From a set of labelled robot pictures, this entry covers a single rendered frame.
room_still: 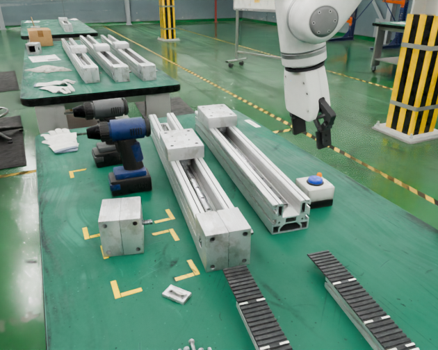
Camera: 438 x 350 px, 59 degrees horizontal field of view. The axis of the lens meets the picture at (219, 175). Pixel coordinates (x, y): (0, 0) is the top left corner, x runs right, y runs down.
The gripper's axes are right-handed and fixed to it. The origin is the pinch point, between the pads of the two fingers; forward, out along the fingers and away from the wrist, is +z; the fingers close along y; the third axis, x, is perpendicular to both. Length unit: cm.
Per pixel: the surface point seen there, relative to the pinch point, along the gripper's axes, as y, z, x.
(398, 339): 33.2, 22.9, -7.2
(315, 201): -11.3, 26.0, 6.2
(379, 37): -469, 135, 424
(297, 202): -5.4, 19.4, -2.1
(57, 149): -79, 13, -58
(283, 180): -15.2, 18.4, -0.5
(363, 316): 27.2, 22.4, -9.2
